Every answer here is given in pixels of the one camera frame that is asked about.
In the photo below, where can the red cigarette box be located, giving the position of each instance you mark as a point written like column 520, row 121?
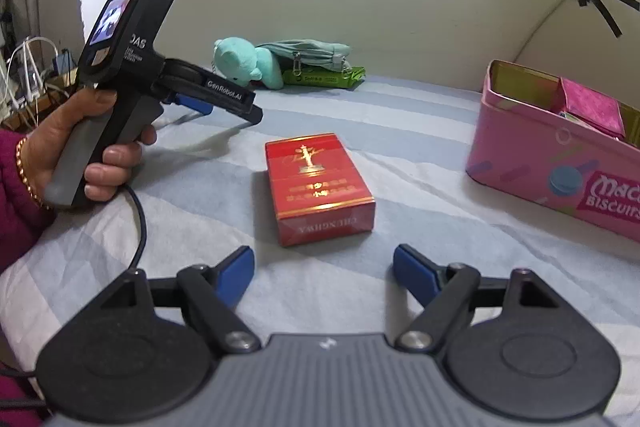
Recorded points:
column 315, row 187

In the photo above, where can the green zipper pouch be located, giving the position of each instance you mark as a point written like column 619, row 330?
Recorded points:
column 310, row 53

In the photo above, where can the striped blue bedsheet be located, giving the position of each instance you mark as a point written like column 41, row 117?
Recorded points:
column 200, row 217

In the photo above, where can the pink biscuit tin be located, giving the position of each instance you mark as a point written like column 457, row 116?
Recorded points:
column 530, row 172

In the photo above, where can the magenta box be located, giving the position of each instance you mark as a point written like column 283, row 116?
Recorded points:
column 592, row 107

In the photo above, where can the teal plush bear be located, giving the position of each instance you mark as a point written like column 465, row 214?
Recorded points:
column 245, row 62

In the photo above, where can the green wipes packet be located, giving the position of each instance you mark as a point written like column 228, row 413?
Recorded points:
column 320, row 79

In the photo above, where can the person's left forearm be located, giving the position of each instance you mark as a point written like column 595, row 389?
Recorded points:
column 15, row 217

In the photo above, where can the person's left hand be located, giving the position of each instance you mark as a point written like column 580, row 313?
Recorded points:
column 55, row 132

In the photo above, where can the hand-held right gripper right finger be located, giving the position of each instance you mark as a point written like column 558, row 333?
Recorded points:
column 415, row 274

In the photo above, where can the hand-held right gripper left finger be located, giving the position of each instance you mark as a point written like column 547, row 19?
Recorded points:
column 235, row 274

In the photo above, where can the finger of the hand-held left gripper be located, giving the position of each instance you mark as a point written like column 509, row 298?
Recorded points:
column 230, row 99
column 195, row 104

